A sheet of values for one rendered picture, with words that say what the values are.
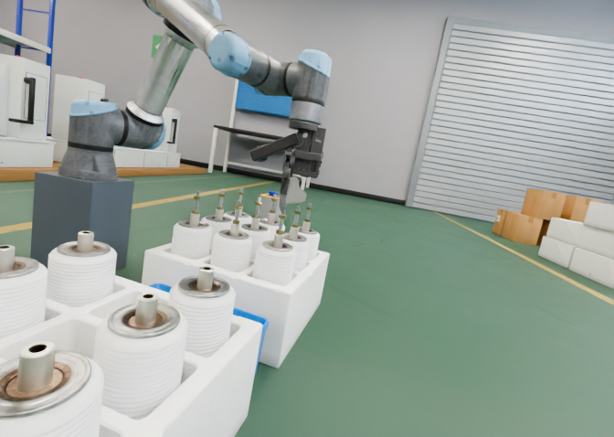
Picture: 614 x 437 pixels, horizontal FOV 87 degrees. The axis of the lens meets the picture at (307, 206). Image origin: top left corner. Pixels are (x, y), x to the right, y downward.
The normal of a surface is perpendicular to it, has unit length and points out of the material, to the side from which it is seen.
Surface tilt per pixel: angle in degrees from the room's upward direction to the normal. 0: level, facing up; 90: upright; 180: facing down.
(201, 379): 0
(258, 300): 90
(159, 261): 90
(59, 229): 90
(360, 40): 90
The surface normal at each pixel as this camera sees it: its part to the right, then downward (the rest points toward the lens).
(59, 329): 0.94, 0.21
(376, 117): -0.13, 0.12
